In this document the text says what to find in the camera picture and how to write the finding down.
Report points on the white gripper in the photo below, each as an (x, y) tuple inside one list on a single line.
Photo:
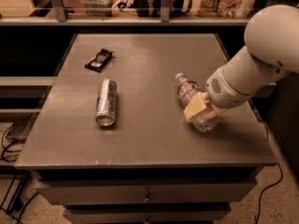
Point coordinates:
[(221, 92)]

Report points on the clear plastic water bottle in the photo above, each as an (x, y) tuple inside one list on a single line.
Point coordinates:
[(197, 108)]

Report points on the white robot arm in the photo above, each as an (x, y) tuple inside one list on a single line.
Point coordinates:
[(271, 52)]

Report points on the silver redbull can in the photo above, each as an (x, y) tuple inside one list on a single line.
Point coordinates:
[(106, 105)]

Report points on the grey drawer cabinet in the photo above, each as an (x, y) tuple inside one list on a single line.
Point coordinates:
[(111, 144)]

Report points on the printed snack bag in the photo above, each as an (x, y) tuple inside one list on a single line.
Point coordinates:
[(225, 8)]

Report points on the small black stapler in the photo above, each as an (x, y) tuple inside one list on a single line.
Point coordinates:
[(98, 62)]

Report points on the black backpack on shelf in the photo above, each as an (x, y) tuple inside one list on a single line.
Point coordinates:
[(153, 8)]

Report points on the upper drawer with knob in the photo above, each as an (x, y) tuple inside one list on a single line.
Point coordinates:
[(129, 192)]

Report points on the drawer with knob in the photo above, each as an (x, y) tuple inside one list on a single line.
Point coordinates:
[(129, 192), (148, 214)]

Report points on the lower drawer with knob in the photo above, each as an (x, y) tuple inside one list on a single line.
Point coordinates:
[(148, 214)]

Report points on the black metal floor stand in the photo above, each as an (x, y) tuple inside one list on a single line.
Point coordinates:
[(12, 188)]

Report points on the grey metal shelf rail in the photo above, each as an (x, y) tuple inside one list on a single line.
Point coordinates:
[(71, 12)]

